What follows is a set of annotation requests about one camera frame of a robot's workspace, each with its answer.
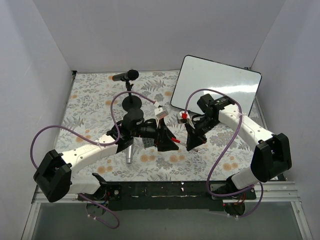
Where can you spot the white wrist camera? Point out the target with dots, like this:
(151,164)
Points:
(184,118)
(160,113)

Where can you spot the floral table mat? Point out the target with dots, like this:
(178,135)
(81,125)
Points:
(95,102)

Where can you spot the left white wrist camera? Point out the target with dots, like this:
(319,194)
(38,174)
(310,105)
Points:
(160,113)

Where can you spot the red white marker pen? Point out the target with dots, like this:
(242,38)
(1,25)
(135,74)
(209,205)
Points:
(183,144)

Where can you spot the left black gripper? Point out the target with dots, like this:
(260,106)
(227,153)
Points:
(160,135)

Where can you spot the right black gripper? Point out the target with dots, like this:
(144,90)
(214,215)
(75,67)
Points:
(192,131)

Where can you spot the black base bar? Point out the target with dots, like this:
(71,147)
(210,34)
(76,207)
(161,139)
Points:
(162,195)

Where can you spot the black perforated plate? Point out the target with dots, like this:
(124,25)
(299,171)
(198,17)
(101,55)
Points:
(148,142)

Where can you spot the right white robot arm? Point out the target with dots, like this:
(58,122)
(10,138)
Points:
(271,152)

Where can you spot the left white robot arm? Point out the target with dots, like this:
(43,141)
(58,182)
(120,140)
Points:
(57,174)

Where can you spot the black microphone stand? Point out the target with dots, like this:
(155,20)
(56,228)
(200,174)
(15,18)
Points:
(131,102)

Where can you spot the white whiteboard black frame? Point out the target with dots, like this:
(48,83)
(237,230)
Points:
(202,74)

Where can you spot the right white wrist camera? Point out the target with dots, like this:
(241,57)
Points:
(184,118)

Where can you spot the silver microphone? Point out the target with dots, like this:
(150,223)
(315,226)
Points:
(129,154)

